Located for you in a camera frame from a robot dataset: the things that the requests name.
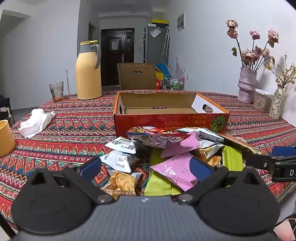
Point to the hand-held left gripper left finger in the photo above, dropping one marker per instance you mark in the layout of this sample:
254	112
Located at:
91	166

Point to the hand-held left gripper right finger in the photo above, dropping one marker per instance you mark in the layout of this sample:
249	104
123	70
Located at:
200	170

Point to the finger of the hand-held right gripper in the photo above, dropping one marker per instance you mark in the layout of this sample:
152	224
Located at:
283	151
259	161

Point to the pink snack packet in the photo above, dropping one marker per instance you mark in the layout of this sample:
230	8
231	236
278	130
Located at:
182	146
175	171

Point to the orange red cardboard box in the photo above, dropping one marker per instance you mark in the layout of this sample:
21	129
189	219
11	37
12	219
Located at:
150	120

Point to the orange brown cookie packet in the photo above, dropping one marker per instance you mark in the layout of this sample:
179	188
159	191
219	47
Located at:
210	157

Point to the white teal snack packet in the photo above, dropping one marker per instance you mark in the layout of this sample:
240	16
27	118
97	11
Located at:
205	136

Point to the clear cookie packet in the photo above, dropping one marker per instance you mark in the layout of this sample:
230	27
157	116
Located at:
122	182

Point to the green snack packet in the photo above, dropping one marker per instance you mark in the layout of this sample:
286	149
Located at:
159	183

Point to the red purple snack packet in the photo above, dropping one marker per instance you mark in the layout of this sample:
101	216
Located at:
159	139

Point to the woven basket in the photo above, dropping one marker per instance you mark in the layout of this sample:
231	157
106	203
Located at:
261	102

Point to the pink checked cloth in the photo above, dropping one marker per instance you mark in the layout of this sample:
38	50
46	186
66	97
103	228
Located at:
285	229

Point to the white crumpled cloth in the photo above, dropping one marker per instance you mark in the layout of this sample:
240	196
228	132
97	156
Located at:
34	122

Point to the pink ribbed vase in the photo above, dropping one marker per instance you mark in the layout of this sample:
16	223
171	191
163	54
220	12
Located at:
247	88

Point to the yellow flower sprigs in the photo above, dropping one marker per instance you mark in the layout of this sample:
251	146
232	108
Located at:
285	76

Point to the clear drinking glass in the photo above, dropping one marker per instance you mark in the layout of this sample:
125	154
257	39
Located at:
56	92

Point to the white mop stick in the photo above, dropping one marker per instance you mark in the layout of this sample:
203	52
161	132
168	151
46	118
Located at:
68	83

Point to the yellow thermos jug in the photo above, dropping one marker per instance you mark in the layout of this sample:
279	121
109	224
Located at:
87	76

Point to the yellow cup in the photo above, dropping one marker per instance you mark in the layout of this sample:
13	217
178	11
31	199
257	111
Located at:
5	139

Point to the brown wooden chair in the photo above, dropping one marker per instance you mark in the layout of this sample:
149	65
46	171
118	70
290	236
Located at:
127	81

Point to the red gift box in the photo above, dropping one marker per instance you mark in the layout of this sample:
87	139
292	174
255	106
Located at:
158	84

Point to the dried pink roses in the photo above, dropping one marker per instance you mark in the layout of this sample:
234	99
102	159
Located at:
248	55

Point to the dark entrance door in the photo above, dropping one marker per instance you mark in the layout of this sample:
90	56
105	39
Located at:
106	64

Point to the yellow bag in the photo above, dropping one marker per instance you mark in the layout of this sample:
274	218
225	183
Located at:
159	75

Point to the black folding chair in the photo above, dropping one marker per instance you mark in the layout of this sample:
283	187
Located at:
4	104

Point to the blue bag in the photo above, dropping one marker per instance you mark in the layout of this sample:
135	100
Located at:
161	68

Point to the white door notice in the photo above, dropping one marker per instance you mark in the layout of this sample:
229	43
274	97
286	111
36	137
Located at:
115	44

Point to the grey refrigerator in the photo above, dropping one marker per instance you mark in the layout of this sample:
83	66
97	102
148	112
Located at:
152	51

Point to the white folded umbrella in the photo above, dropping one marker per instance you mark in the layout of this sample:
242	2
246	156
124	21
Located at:
166	41

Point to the paper sheet on refrigerator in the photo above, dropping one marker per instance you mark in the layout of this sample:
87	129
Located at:
155	32

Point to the yellow black box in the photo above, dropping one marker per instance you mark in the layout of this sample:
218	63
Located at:
159	22

